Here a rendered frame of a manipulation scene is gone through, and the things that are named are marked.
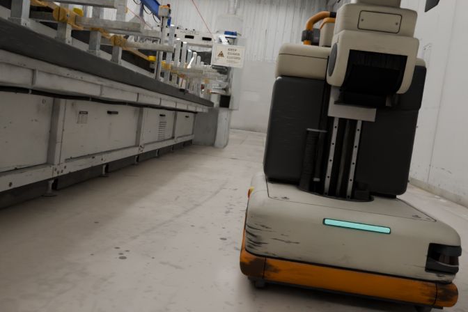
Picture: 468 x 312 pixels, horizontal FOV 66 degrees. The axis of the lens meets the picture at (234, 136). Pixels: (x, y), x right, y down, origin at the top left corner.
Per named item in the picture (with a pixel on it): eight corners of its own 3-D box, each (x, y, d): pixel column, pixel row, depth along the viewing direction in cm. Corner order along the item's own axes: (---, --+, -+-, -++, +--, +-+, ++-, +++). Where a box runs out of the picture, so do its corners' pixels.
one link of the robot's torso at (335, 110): (324, 115, 130) (333, 47, 129) (403, 125, 129) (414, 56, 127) (341, 115, 104) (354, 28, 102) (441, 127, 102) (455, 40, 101)
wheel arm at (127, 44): (173, 54, 189) (174, 46, 189) (172, 53, 186) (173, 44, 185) (93, 44, 192) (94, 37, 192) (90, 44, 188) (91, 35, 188)
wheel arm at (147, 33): (161, 41, 164) (162, 31, 164) (159, 39, 161) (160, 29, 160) (69, 30, 167) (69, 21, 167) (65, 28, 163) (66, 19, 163)
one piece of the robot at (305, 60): (257, 196, 163) (282, 9, 158) (379, 212, 160) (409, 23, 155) (257, 215, 129) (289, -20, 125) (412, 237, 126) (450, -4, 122)
